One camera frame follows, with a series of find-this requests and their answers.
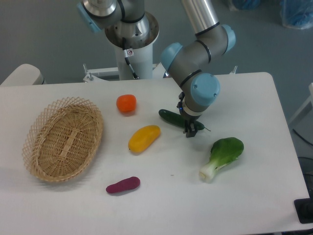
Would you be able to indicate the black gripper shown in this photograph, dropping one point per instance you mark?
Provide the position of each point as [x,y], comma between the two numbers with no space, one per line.
[189,116]

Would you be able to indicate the dark green cucumber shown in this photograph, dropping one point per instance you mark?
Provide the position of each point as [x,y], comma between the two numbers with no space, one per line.
[177,120]

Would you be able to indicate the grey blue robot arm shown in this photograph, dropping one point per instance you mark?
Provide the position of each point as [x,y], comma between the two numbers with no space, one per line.
[182,63]

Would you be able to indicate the yellow mango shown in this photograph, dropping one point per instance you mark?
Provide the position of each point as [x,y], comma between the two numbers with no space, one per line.
[143,138]

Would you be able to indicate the green bok choy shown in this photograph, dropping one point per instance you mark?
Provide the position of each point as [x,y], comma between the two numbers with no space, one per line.
[223,152]

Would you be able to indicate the orange tangerine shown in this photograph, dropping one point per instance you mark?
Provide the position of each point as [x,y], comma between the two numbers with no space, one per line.
[126,103]

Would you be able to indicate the purple sweet potato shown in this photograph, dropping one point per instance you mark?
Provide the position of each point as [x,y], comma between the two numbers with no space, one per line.
[124,185]

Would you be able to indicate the woven wicker basket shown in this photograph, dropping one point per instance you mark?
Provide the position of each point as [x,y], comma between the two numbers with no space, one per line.
[63,140]

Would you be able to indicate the blue plastic bag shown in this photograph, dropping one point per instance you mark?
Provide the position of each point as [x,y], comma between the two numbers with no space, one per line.
[297,14]

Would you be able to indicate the black box at edge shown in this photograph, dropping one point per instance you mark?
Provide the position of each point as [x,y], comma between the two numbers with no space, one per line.
[304,210]

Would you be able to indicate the white chair back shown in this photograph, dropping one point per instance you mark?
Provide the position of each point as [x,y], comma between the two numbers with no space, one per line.
[24,75]

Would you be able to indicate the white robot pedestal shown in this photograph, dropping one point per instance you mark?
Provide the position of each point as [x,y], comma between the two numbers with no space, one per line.
[133,52]

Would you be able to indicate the white furniture frame right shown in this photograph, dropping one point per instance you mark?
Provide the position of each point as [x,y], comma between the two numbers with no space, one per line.
[303,110]

